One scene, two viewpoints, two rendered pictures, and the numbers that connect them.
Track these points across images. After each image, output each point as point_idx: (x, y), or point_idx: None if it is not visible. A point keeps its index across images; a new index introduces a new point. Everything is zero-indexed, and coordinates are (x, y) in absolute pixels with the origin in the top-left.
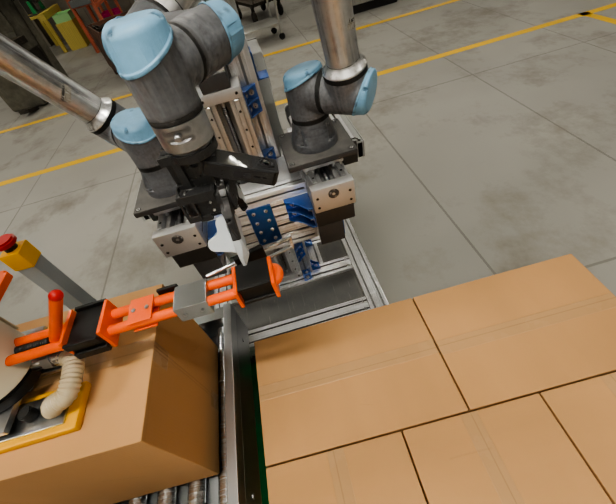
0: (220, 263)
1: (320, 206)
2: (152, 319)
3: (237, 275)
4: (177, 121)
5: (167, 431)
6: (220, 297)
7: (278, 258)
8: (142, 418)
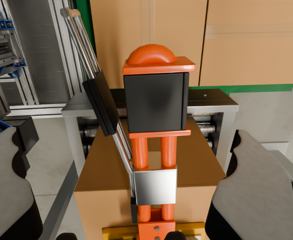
0: (22, 125)
1: None
2: (173, 217)
3: (152, 129)
4: None
5: (205, 161)
6: (174, 150)
7: None
8: (215, 187)
